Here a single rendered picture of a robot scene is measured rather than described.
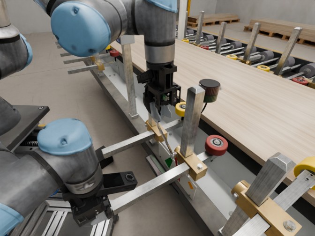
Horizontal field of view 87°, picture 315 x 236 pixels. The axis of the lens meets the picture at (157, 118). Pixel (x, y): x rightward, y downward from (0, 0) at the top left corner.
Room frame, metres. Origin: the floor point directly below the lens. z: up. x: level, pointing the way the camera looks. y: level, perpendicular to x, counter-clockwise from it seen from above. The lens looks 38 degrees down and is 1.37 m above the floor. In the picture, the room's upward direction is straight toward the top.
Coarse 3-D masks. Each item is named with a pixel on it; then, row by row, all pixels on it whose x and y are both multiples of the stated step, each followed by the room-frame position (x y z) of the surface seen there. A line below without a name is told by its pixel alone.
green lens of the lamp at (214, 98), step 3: (204, 96) 0.41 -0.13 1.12; (207, 96) 0.41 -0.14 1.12; (210, 96) 0.41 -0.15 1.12; (213, 96) 0.41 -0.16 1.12; (216, 96) 0.41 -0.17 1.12; (204, 99) 0.41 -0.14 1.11; (207, 99) 0.41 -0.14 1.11; (210, 99) 0.41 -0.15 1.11; (213, 99) 0.41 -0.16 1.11; (216, 99) 0.42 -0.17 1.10; (204, 102) 0.41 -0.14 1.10; (207, 102) 0.41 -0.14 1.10; (210, 102) 0.41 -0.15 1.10
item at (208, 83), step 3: (201, 81) 0.44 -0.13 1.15; (204, 81) 0.44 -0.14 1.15; (207, 81) 0.44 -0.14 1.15; (210, 81) 0.44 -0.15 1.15; (213, 81) 0.44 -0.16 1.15; (216, 81) 0.44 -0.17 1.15; (201, 84) 0.43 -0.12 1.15; (204, 84) 0.43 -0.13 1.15; (207, 84) 0.43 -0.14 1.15; (210, 84) 0.43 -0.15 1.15; (213, 84) 0.43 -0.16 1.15; (216, 84) 0.43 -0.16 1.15; (207, 87) 0.41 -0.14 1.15; (210, 87) 0.41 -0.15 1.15; (213, 87) 0.41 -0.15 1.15; (204, 105) 0.44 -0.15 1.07; (204, 108) 0.43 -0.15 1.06; (201, 111) 0.41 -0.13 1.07
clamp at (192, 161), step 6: (174, 150) 0.44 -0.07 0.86; (180, 156) 0.40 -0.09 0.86; (192, 156) 0.39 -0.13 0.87; (180, 162) 0.39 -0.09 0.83; (186, 162) 0.37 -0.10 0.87; (192, 162) 0.37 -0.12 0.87; (198, 162) 0.37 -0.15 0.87; (192, 168) 0.34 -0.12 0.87; (204, 168) 0.34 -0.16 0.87; (192, 174) 0.34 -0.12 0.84; (198, 174) 0.33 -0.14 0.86; (204, 174) 0.34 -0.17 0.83
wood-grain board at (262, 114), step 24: (120, 48) 1.64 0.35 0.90; (192, 48) 1.64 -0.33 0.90; (192, 72) 1.09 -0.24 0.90; (216, 72) 1.09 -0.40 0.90; (240, 72) 1.09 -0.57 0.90; (264, 72) 1.09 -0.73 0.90; (240, 96) 0.77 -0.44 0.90; (264, 96) 0.77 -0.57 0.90; (288, 96) 0.77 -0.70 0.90; (312, 96) 0.77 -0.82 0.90; (216, 120) 0.57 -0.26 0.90; (240, 120) 0.57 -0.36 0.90; (264, 120) 0.57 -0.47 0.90; (288, 120) 0.57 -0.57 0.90; (312, 120) 0.57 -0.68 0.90; (240, 144) 0.43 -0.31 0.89; (264, 144) 0.43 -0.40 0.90; (288, 144) 0.43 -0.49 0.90; (312, 144) 0.43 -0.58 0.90; (312, 192) 0.24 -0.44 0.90
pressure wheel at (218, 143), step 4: (208, 136) 0.46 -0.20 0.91; (212, 136) 0.46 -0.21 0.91; (216, 136) 0.46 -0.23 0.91; (220, 136) 0.46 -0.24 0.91; (208, 140) 0.44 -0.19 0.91; (212, 140) 0.44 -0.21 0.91; (216, 140) 0.43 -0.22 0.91; (220, 140) 0.44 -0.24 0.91; (224, 140) 0.44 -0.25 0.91; (208, 144) 0.42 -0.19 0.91; (212, 144) 0.42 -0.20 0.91; (216, 144) 0.42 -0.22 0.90; (220, 144) 0.42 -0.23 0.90; (224, 144) 0.42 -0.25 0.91; (208, 148) 0.41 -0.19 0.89; (212, 148) 0.40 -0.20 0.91; (216, 148) 0.40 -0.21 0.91; (220, 148) 0.40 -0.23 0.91; (224, 148) 0.40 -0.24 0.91; (208, 152) 0.41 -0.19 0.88; (212, 152) 0.40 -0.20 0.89; (216, 152) 0.39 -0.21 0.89; (220, 152) 0.39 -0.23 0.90; (224, 152) 0.40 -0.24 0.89; (212, 160) 0.43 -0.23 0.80
